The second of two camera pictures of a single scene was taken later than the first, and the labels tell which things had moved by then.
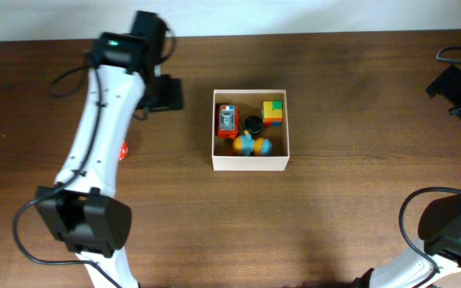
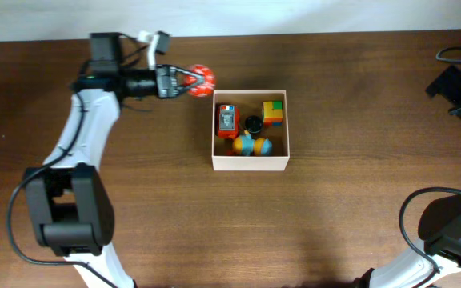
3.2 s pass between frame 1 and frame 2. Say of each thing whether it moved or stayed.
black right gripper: stayed
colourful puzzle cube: stayed
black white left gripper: moved
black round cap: stayed
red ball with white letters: moved
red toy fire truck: stayed
